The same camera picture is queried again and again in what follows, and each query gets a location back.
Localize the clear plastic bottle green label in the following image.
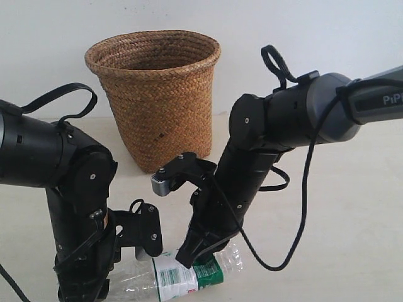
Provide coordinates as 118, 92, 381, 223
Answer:
106, 243, 243, 301

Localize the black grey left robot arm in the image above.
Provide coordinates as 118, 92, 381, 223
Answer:
1, 101, 117, 301

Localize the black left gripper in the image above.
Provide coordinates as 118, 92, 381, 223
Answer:
54, 229, 118, 301

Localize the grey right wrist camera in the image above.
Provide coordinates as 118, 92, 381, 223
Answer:
151, 152, 217, 197

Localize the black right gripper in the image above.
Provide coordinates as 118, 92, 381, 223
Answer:
175, 176, 244, 268

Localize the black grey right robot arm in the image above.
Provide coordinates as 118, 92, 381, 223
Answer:
176, 67, 402, 267

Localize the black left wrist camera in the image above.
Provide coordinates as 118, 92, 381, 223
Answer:
111, 199, 163, 263

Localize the brown woven wicker basket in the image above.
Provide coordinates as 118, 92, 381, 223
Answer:
84, 30, 221, 173

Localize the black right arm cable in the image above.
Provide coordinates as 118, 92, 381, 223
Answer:
201, 44, 397, 271

